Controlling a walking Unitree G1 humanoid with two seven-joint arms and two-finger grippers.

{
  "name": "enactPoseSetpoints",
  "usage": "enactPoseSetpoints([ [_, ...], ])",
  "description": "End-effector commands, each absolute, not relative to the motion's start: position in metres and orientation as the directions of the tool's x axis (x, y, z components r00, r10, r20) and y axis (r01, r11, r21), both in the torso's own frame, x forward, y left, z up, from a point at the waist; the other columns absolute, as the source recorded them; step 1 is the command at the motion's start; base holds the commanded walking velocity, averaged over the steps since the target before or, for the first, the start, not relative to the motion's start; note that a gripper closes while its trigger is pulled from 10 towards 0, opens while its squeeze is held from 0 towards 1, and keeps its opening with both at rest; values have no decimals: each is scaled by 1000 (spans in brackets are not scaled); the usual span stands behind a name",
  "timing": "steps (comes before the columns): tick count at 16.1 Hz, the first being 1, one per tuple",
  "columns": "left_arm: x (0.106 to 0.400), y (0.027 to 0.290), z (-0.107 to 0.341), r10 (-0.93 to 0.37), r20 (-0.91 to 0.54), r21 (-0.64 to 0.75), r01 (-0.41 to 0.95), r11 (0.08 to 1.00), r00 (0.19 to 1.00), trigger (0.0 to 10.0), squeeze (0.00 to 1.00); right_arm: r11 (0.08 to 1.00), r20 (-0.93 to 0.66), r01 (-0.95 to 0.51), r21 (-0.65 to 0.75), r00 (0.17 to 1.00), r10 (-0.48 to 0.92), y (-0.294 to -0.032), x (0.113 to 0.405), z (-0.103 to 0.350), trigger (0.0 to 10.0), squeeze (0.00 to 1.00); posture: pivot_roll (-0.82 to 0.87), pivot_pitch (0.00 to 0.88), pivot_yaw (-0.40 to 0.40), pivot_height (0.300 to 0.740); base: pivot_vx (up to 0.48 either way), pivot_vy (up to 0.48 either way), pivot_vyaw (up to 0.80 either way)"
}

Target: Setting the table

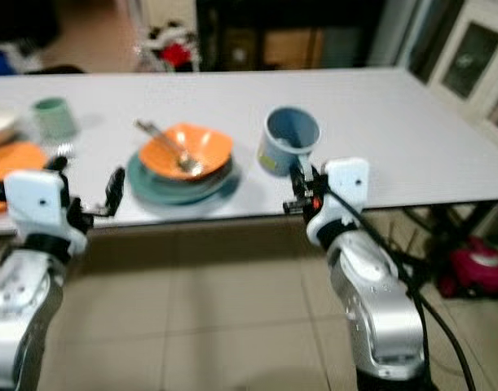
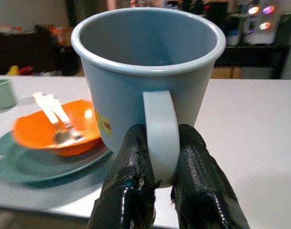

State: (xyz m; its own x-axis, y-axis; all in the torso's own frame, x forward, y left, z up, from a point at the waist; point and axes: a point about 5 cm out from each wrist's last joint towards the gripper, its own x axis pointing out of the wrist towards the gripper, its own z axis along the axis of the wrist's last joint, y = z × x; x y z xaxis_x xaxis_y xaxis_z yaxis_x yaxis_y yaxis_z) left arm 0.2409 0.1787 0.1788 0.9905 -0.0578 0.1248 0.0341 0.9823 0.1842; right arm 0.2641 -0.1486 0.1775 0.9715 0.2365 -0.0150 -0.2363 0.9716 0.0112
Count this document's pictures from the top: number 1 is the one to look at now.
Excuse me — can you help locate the blue mug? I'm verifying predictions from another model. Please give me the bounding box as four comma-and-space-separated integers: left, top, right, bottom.
257, 106, 321, 178

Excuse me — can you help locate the orange bowl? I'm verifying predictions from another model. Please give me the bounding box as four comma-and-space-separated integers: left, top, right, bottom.
139, 122, 235, 180

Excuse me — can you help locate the orange flat plate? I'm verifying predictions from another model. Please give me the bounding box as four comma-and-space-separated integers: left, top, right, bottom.
0, 140, 50, 217

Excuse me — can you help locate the teal plate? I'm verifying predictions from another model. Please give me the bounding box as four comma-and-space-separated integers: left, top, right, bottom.
125, 151, 243, 204

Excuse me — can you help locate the cream bowl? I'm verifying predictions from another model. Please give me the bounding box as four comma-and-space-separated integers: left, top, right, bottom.
0, 108, 21, 149

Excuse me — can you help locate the gold spoon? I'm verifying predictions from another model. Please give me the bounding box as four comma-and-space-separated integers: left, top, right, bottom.
134, 119, 201, 174

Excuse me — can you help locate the green mug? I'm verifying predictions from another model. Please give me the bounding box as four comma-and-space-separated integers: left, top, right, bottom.
33, 97, 78, 141

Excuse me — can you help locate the brown cardboard box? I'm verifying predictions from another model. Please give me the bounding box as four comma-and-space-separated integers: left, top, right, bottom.
263, 31, 324, 70

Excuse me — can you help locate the black chair back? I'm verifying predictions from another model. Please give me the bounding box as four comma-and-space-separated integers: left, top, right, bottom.
37, 65, 86, 76

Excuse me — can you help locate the red and white toy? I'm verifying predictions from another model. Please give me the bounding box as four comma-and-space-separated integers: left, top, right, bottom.
133, 29, 196, 74

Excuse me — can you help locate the dark cabinet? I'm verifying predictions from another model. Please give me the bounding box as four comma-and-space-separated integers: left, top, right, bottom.
196, 0, 396, 70

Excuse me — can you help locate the pink floor appliance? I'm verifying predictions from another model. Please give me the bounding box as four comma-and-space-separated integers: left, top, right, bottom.
440, 236, 498, 298

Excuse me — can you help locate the white glazed door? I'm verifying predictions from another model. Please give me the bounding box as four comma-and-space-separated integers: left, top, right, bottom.
428, 0, 498, 135

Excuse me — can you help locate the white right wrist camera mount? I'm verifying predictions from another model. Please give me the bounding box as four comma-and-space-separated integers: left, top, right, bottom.
306, 157, 370, 249

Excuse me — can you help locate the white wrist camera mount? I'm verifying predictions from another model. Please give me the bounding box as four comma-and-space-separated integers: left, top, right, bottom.
306, 157, 370, 249
4, 169, 74, 257

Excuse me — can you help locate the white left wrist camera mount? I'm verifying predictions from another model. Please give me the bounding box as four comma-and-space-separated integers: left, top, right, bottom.
4, 169, 74, 257

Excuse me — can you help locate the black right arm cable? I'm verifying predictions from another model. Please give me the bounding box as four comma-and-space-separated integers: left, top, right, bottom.
326, 191, 478, 391

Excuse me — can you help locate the black table frame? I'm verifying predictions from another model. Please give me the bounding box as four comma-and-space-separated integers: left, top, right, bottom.
363, 204, 498, 270

